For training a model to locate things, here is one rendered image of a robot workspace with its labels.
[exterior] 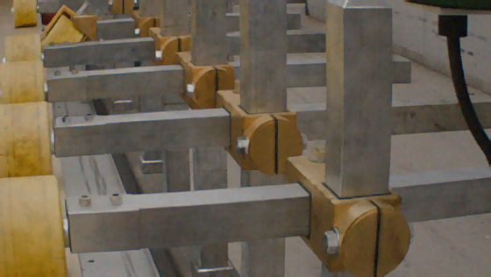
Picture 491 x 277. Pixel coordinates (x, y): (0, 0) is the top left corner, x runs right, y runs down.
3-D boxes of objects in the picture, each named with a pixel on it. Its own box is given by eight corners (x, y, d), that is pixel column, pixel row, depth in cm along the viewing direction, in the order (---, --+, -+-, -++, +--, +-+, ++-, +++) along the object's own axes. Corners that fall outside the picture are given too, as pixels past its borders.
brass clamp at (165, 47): (184, 57, 144) (184, 25, 143) (201, 73, 131) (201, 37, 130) (145, 60, 143) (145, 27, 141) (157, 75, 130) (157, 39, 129)
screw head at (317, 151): (331, 154, 71) (331, 138, 71) (340, 161, 69) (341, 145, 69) (305, 156, 71) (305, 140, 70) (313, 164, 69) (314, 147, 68)
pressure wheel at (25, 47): (41, 75, 129) (41, 94, 137) (39, 24, 131) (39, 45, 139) (2, 79, 128) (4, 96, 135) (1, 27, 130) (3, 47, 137)
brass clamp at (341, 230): (352, 213, 73) (354, 151, 72) (416, 273, 60) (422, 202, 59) (276, 221, 72) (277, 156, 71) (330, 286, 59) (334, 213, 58)
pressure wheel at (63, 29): (57, 64, 163) (83, 29, 163) (58, 72, 156) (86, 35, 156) (32, 45, 162) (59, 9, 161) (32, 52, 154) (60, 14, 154)
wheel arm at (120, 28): (296, 27, 169) (295, 11, 168) (301, 30, 166) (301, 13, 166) (94, 37, 161) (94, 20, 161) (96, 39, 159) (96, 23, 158)
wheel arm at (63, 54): (341, 49, 146) (341, 26, 145) (349, 53, 143) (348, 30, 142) (20, 67, 135) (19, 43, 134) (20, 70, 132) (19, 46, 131)
